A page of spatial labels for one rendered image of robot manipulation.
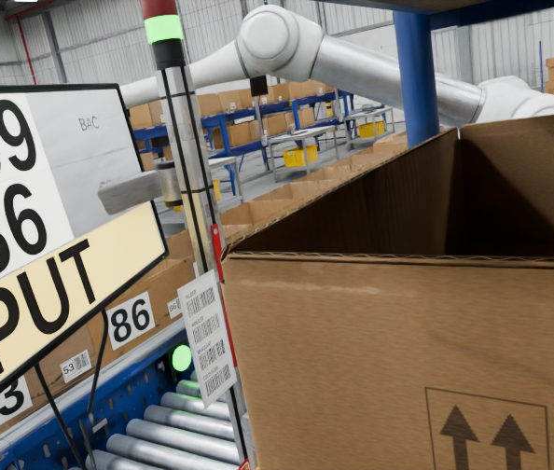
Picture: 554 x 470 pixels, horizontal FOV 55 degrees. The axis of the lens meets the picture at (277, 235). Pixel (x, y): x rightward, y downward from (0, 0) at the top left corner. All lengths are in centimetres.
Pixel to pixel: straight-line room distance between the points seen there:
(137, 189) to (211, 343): 27
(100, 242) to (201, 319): 19
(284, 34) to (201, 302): 60
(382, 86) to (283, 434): 108
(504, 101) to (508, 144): 83
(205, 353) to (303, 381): 68
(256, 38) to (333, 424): 104
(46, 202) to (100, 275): 13
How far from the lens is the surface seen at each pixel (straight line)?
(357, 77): 122
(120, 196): 84
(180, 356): 159
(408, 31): 45
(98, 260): 77
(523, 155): 43
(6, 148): 68
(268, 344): 17
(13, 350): 63
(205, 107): 909
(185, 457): 131
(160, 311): 163
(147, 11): 84
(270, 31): 117
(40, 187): 71
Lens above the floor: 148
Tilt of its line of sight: 14 degrees down
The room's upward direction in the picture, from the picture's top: 10 degrees counter-clockwise
